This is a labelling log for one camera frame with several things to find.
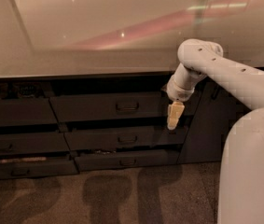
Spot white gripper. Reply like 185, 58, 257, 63
166, 77, 194, 130

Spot grey drawer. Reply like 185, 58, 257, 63
64, 126, 188, 150
0, 160, 77, 179
49, 90, 202, 123
0, 98, 56, 127
0, 133, 68, 155
75, 149, 179, 171

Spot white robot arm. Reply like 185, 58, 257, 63
165, 39, 264, 224

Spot dark items in left drawer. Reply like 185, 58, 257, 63
0, 82, 44, 100

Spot grey cabinet door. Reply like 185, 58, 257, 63
178, 79, 250, 163

